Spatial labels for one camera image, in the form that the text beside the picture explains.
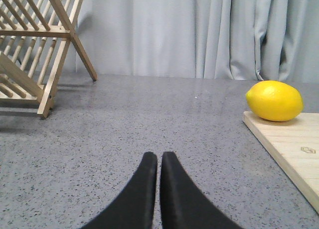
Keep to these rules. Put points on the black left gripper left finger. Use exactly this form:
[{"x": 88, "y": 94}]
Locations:
[{"x": 133, "y": 208}]

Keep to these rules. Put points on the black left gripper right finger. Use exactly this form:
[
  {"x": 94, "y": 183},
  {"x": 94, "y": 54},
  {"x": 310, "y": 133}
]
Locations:
[{"x": 182, "y": 204}]

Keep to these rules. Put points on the wooden cutting board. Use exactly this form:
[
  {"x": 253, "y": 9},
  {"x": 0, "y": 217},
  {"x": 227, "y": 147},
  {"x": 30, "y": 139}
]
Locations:
[{"x": 294, "y": 145}]

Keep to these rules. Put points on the yellow lemon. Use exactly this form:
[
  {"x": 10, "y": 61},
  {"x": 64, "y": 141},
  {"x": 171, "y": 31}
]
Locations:
[{"x": 274, "y": 100}]

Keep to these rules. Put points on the grey curtain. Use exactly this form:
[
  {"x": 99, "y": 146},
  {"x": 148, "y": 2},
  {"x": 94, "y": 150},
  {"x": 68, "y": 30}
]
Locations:
[{"x": 212, "y": 39}]

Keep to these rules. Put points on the wooden dish rack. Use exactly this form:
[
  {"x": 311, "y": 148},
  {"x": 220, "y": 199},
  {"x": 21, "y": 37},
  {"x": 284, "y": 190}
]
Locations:
[{"x": 35, "y": 36}]

